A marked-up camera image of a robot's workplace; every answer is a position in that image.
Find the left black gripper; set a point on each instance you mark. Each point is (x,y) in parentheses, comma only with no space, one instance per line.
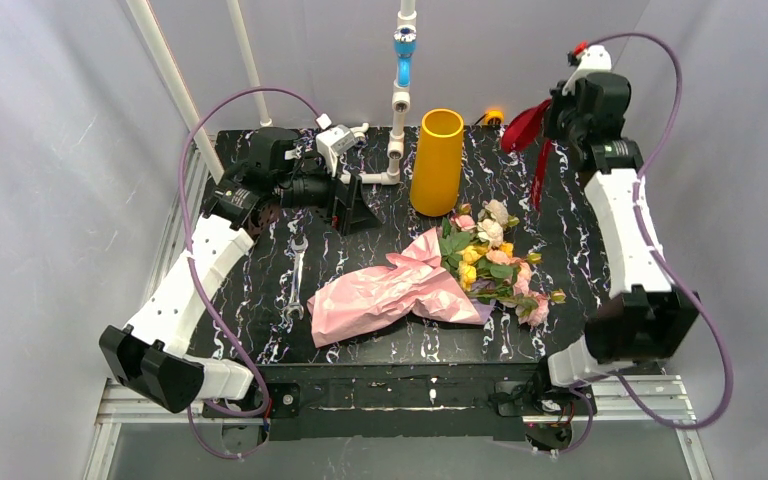
(346,203)

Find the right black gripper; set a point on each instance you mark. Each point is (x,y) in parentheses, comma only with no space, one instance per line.
(552,124)

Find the red printed ribbon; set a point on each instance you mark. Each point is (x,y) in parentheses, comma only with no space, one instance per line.
(522,131)

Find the pink paper flower bouquet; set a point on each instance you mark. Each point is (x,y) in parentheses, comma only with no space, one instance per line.
(455,273)

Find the small white pipe elbow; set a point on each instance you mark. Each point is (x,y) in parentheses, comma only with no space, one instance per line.
(359,129)

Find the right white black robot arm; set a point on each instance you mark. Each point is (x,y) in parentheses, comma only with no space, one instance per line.
(646,316)

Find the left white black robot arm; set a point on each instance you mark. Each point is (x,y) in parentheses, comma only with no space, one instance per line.
(149,354)

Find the yellow cylindrical vase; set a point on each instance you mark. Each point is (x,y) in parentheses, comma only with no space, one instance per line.
(437,167)

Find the silver open-end wrench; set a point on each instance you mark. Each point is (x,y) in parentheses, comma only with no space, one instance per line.
(294,308)

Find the orange round button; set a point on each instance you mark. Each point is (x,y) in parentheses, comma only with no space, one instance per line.
(491,117)

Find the blue pipe valve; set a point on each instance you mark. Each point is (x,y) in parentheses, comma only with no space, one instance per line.
(404,43)

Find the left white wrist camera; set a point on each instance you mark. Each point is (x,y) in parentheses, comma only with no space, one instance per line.
(332,143)

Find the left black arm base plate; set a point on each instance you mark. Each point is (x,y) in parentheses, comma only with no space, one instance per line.
(285,400)

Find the white PVC pipe frame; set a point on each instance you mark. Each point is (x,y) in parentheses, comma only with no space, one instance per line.
(160,51)

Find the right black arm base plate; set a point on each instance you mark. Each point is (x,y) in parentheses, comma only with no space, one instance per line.
(531,398)

